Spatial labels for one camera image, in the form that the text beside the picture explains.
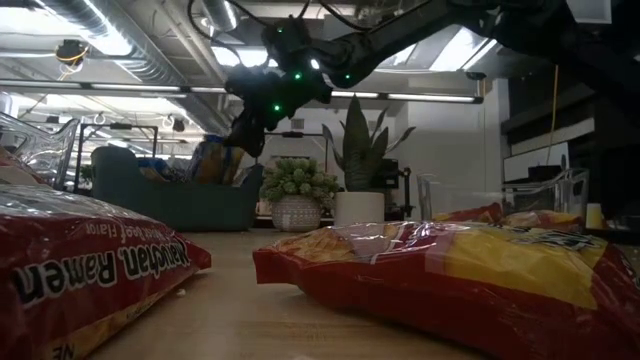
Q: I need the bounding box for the snake plant in white pot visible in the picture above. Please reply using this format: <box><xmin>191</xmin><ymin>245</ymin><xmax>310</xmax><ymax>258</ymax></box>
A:
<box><xmin>321</xmin><ymin>93</ymin><xmax>418</xmax><ymax>227</ymax></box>

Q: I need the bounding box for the silver ceiling air duct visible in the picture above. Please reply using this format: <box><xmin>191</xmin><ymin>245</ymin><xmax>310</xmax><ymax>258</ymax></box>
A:
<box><xmin>42</xmin><ymin>0</ymin><xmax>236</xmax><ymax>136</ymax></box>

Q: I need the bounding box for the dark wall cabinet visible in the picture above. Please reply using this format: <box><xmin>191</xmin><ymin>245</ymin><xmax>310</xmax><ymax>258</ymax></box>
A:
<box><xmin>501</xmin><ymin>64</ymin><xmax>640</xmax><ymax>204</ymax></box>

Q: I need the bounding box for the black metal stand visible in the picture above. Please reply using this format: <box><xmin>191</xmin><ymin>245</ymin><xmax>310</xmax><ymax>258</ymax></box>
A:
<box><xmin>383</xmin><ymin>158</ymin><xmax>417</xmax><ymax>222</ymax></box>

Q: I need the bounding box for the small yellow cup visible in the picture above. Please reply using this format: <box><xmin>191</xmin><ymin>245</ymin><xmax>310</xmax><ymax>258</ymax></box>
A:
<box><xmin>584</xmin><ymin>202</ymin><xmax>607</xmax><ymax>231</ymax></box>

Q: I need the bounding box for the yellow ceiling cord reel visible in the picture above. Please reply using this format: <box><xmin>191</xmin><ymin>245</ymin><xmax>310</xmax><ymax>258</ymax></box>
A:
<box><xmin>53</xmin><ymin>38</ymin><xmax>91</xmax><ymax>67</ymax></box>

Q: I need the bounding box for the teal plastic bin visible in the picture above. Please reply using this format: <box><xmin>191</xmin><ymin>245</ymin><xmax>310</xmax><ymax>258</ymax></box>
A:
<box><xmin>89</xmin><ymin>145</ymin><xmax>265</xmax><ymax>233</ymax></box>

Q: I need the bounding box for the clear plastic bin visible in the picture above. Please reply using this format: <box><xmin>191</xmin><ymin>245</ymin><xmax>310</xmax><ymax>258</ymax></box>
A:
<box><xmin>0</xmin><ymin>110</ymin><xmax>82</xmax><ymax>192</ymax></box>
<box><xmin>416</xmin><ymin>167</ymin><xmax>591</xmax><ymax>224</ymax></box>

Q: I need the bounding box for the green succulent in woven pot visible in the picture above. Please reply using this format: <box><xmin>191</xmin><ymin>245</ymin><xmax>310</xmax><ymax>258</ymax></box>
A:
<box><xmin>258</xmin><ymin>156</ymin><xmax>343</xmax><ymax>234</ymax></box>

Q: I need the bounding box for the yellow power cable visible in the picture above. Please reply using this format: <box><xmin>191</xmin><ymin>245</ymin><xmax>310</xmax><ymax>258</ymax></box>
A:
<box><xmin>546</xmin><ymin>64</ymin><xmax>562</xmax><ymax>166</ymax></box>

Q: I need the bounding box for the blue Maruchan ramen packet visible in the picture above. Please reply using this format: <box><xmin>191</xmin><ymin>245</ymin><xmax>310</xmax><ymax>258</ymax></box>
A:
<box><xmin>188</xmin><ymin>134</ymin><xmax>247</xmax><ymax>187</ymax></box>
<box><xmin>135</xmin><ymin>156</ymin><xmax>176</xmax><ymax>182</ymax></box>

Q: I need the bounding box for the long ceiling light bar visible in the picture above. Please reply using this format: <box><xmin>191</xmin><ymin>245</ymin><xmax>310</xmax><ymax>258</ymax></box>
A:
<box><xmin>0</xmin><ymin>78</ymin><xmax>485</xmax><ymax>105</ymax></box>

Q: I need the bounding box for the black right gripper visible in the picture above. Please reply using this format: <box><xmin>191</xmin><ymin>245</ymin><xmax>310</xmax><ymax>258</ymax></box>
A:
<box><xmin>223</xmin><ymin>19</ymin><xmax>334</xmax><ymax>160</ymax></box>

